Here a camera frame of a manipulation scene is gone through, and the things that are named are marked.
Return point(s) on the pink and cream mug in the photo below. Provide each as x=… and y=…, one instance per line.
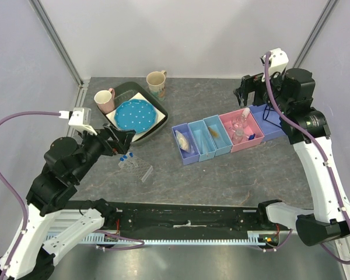
x=105, y=100

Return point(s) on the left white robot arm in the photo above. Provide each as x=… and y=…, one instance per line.
x=66, y=164

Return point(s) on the clear glass flask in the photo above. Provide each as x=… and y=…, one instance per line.
x=238, y=135

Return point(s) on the white square plate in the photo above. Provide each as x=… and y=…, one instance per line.
x=160, y=117

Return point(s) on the dark green tray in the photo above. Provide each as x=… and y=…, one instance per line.
x=126, y=91

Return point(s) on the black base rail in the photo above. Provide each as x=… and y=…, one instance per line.
x=171, y=221

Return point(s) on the purple large bin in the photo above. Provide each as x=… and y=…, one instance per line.
x=270, y=131

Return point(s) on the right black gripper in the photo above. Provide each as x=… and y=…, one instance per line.
x=250, y=83

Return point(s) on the pink bin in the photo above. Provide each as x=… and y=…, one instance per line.
x=250, y=126

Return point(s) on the graduated cylinder blue base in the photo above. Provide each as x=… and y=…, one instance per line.
x=250, y=137

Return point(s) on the light blue bin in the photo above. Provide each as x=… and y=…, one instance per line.
x=196, y=128
x=221, y=147

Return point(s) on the beige mug with pattern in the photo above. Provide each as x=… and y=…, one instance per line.
x=156, y=82

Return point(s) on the clear flask white stopper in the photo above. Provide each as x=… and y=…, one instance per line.
x=242, y=117

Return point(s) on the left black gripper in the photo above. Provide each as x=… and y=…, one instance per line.
x=122, y=145

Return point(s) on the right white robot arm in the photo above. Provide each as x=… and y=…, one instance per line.
x=293, y=93

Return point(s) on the light blue bin left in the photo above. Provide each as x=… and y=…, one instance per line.
x=196, y=128

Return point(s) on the light blue bin right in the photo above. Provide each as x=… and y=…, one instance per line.
x=221, y=147

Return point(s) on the blue dotted plate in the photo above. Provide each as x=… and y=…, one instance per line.
x=135, y=114

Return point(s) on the clear test tube rack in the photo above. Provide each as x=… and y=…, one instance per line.
x=137, y=167

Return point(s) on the purple narrow bin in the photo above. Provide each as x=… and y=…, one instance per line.
x=187, y=158

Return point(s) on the black wire ring stand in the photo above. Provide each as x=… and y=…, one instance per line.
x=270, y=116

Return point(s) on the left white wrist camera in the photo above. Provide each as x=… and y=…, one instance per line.
x=79, y=119

